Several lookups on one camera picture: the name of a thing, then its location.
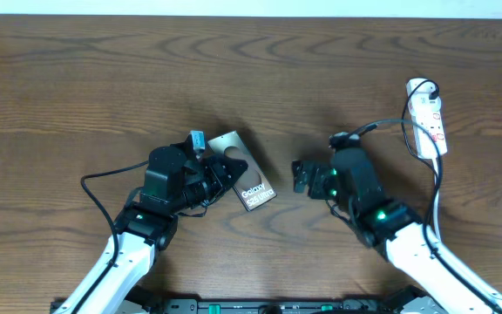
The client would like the Galaxy S25 Ultra smartphone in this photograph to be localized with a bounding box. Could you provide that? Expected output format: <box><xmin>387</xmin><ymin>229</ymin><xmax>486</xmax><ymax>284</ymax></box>
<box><xmin>208</xmin><ymin>131</ymin><xmax>277</xmax><ymax>211</ymax></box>

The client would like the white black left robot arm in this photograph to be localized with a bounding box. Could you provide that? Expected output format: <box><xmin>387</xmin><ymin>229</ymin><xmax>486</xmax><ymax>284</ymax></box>
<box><xmin>56</xmin><ymin>143</ymin><xmax>248</xmax><ymax>313</ymax></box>

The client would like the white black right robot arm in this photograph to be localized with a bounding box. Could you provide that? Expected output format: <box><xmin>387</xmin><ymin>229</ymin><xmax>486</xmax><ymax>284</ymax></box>
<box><xmin>292</xmin><ymin>147</ymin><xmax>502</xmax><ymax>313</ymax></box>

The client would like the white USB charger adapter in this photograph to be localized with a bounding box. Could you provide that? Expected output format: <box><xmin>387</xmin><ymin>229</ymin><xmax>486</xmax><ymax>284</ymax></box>
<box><xmin>406</xmin><ymin>78</ymin><xmax>442</xmax><ymax>112</ymax></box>

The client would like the white power strip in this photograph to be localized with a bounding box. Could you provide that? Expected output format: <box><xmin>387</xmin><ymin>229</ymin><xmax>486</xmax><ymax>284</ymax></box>
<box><xmin>405</xmin><ymin>78</ymin><xmax>449</xmax><ymax>160</ymax></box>

